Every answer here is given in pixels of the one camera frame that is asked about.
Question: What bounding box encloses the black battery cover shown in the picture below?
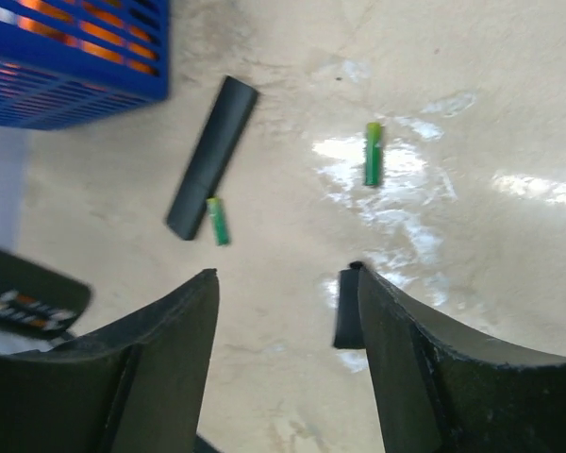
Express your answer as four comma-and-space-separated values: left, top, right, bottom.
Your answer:
333, 261, 365, 350

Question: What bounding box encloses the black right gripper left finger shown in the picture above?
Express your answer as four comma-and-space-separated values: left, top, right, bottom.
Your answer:
0, 269, 220, 452

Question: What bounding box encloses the green AAA battery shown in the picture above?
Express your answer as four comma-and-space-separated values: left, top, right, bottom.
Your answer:
207, 197, 230, 246

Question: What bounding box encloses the blue plastic basket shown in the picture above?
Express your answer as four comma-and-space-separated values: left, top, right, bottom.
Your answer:
0, 1, 171, 130

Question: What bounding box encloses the black remote control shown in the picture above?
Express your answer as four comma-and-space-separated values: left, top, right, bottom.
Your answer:
165, 75, 258, 241
0, 249, 92, 340

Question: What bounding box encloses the orange ball in basket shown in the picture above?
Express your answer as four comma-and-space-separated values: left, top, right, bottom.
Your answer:
0, 1, 167, 76

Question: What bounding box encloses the green battery near centre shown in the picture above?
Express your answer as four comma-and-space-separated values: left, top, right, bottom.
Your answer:
364, 122, 383, 187

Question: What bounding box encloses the loaded battery in remote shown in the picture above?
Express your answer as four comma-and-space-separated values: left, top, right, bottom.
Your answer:
0, 290, 75, 317

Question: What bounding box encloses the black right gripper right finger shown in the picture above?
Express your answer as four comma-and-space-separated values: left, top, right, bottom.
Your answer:
358, 268, 566, 452

